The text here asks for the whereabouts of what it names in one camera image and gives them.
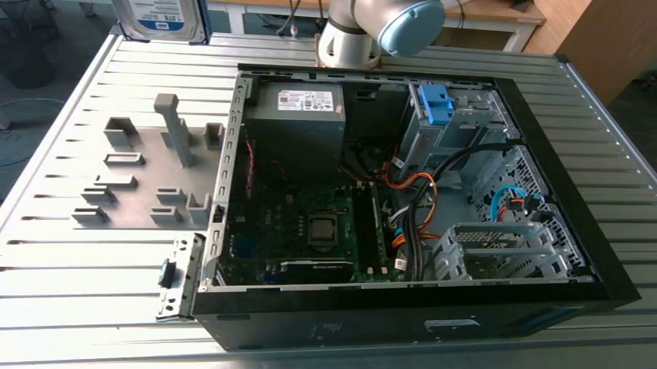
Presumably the metal disk bay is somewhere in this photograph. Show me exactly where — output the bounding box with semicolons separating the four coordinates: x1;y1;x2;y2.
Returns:
430;221;570;281

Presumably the hard disk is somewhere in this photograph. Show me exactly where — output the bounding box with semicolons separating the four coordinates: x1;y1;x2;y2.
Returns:
109;0;212;46

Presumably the green motherboard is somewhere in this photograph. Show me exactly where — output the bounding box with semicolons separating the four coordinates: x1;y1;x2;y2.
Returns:
220;180;410;286

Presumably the orange and black power wire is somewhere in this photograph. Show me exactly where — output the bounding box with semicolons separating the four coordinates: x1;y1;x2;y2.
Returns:
499;198;554;223

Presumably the metal bracket with black knob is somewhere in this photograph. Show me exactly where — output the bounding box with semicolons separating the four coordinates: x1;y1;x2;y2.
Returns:
155;232;207;322

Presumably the black graphics card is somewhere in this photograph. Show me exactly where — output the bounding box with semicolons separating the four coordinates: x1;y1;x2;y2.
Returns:
279;260;355;281

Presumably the metal optical drive cage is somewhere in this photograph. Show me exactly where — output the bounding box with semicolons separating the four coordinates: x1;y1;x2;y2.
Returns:
399;82;519;170

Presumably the black open PC case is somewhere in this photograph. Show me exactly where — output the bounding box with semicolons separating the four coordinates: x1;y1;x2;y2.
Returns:
190;63;642;351

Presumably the blue data wire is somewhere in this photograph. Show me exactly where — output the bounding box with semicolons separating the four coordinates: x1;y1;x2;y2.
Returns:
489;185;539;224

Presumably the white table with wooden top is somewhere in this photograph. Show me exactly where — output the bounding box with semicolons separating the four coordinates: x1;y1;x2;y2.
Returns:
76;0;546;53

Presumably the grey parts rack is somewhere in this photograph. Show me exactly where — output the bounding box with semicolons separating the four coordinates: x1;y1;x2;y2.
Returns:
69;93;228;231

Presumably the wooden cabinet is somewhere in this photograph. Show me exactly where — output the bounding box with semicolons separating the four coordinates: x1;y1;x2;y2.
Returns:
522;0;657;107

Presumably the grey power supply unit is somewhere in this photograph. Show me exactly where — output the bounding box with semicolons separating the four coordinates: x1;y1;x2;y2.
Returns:
243;82;348;181

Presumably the black RAM slot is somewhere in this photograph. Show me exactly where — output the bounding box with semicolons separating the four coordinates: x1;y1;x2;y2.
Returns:
354;183;371;270
367;183;387;270

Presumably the black cable bundle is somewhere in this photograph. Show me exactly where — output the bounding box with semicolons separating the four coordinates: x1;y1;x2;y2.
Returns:
399;141;522;281

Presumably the silver CPU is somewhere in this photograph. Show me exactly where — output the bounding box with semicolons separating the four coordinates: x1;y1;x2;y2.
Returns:
308;217;339;244

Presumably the red wire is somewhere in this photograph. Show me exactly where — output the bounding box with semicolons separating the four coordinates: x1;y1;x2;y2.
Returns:
243;138;259;197

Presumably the orange wire bundle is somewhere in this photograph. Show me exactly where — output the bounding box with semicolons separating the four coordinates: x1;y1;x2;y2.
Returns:
384;172;442;249

